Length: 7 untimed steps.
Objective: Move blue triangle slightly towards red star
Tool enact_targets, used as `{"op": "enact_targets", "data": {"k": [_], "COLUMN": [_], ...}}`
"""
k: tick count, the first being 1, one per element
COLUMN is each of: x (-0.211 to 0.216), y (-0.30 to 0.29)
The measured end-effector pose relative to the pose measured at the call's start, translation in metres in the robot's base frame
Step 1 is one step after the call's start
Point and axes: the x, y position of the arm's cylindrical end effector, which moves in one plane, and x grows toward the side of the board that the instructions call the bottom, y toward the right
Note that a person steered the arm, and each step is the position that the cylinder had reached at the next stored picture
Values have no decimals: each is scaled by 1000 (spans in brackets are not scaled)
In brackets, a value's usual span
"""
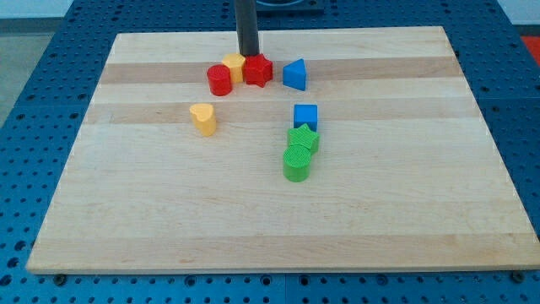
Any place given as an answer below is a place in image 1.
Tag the green star block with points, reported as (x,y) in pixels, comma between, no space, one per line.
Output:
(305,137)

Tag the blue triangle block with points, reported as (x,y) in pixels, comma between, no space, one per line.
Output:
(295,75)

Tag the red star block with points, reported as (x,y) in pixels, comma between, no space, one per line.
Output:
(258,70)

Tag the green cylinder block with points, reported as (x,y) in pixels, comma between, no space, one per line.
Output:
(296,163)

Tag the blue cube block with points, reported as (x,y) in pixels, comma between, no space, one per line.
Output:
(306,114)

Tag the yellow heart block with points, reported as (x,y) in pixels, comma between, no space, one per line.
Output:
(204,118)

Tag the wooden board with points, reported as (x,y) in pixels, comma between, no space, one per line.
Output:
(407,176)

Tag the red cylinder block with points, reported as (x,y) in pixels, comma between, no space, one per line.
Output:
(219,80)

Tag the yellow hexagon block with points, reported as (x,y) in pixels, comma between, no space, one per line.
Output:
(235,63)

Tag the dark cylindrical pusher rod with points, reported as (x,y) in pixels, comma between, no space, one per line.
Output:
(247,27)

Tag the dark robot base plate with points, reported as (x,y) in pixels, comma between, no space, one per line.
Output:
(289,6)

